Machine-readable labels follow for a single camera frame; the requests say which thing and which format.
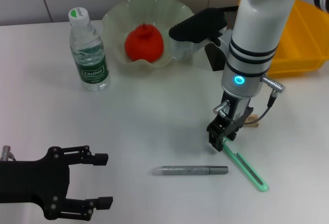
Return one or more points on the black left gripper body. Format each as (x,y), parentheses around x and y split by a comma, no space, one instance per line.
(33,183)

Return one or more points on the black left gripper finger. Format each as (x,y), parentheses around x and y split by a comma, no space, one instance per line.
(99,159)
(102,203)

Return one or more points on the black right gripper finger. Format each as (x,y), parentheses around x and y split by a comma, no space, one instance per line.
(233,131)
(217,136)

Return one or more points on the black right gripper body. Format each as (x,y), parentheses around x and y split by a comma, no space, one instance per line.
(237,108)

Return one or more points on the mint green utility knife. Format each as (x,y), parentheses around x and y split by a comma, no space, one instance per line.
(246,167)

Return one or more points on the grey marker pen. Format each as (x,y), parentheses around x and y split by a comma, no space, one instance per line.
(187,170)

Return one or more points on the clear water bottle green label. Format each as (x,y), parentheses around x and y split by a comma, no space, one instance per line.
(90,54)

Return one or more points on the red tomato-shaped object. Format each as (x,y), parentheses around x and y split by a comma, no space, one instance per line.
(144,44)

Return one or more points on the beige eraser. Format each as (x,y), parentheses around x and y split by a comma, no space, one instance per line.
(253,118)

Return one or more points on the black mesh pen holder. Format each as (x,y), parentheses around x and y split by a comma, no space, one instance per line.
(216,59)

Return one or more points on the frosted green glass fruit bowl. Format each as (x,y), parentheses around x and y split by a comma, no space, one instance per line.
(113,28)

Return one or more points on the yellow plastic bin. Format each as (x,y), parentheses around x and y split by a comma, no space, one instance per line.
(295,54)

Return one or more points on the right wrist camera housing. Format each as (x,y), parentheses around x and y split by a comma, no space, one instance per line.
(195,26)

